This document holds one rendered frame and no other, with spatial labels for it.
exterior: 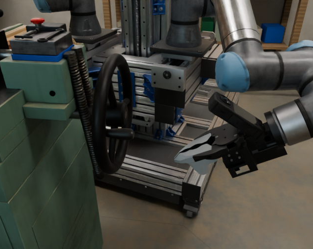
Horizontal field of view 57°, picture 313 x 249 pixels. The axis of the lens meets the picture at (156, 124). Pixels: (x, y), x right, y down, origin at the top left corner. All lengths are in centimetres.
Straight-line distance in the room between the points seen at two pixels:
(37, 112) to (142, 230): 96
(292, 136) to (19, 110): 54
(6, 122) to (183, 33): 79
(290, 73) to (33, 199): 62
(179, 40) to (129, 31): 31
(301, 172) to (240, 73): 148
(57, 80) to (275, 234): 125
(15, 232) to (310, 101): 65
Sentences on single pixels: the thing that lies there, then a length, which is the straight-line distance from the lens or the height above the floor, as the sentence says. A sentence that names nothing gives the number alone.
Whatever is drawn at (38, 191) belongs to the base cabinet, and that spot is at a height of 65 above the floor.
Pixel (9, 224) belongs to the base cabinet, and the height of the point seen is 64.
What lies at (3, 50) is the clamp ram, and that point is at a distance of 75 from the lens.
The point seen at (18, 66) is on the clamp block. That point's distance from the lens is 66.
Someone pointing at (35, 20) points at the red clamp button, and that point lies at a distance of 71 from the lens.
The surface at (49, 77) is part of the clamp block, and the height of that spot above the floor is 93.
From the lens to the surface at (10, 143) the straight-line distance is 65.
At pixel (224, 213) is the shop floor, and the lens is 158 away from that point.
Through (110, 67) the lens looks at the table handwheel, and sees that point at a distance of 62.
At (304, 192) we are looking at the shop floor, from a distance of 185.
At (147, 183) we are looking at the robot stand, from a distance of 147.
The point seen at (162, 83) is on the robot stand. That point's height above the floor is 71.
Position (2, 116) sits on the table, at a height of 88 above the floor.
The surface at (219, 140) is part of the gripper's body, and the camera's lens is 56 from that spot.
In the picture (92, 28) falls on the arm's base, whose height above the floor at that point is 85.
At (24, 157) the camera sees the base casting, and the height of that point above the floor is 76.
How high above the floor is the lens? 115
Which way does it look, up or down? 31 degrees down
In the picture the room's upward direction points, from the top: straight up
